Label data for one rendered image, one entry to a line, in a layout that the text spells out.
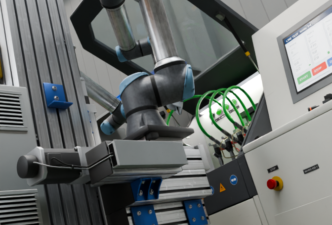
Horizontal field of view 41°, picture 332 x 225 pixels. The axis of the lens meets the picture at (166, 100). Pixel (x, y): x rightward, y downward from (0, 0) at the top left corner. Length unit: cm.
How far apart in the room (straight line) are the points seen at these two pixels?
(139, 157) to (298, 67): 98
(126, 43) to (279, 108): 70
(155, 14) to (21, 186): 73
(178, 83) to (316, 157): 52
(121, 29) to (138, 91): 37
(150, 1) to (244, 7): 282
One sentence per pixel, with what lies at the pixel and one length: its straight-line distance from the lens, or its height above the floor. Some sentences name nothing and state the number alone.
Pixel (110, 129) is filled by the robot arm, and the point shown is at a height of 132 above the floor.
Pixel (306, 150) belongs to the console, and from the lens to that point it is 157.
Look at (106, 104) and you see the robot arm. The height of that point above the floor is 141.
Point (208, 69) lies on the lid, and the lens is 244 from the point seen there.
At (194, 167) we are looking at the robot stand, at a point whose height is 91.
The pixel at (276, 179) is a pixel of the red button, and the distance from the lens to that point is 164.
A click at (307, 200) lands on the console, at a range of 159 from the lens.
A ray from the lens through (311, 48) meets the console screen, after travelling 192.
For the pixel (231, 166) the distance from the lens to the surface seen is 178.
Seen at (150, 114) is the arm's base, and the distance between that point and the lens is 146.
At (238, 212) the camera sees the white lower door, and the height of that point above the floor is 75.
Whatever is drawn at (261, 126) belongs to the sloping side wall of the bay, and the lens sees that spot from 189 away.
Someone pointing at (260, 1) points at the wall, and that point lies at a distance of 427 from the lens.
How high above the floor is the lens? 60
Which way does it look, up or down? 21 degrees up
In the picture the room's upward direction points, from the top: 16 degrees counter-clockwise
